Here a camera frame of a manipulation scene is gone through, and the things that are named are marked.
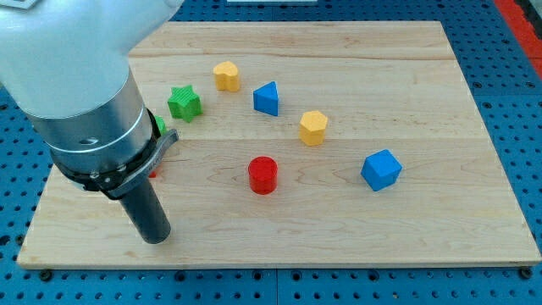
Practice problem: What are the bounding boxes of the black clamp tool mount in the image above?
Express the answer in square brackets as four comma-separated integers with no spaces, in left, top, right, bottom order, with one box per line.
[55,109,179,200]

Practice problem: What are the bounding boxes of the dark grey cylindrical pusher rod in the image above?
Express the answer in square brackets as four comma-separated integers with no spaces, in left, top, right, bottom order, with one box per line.
[119,179,171,244]

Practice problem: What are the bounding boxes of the green circle block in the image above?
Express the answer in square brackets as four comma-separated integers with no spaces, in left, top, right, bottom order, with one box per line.
[154,115,168,135]

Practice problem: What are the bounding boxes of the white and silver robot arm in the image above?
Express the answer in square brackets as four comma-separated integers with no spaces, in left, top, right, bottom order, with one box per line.
[1,0,181,244]

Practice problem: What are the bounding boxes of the green star block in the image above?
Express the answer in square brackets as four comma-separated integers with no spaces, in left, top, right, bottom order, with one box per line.
[167,85,202,123]

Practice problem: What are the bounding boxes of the red cylinder block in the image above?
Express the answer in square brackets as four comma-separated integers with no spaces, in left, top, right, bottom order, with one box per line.
[248,156,278,195]

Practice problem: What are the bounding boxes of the yellow heart block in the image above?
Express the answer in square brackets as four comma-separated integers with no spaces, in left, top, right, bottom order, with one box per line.
[213,61,241,92]

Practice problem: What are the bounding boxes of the blue triangle block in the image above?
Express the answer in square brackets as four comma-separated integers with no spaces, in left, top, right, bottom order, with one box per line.
[253,81,279,116]

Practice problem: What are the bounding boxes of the light wooden board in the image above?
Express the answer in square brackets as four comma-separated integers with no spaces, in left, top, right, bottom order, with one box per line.
[18,21,541,269]

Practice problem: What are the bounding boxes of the yellow hexagon block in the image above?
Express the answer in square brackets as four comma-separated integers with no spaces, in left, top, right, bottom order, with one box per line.
[299,110,328,147]

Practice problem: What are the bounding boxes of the blue cube block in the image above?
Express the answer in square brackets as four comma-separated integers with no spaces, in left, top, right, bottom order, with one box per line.
[361,149,403,191]

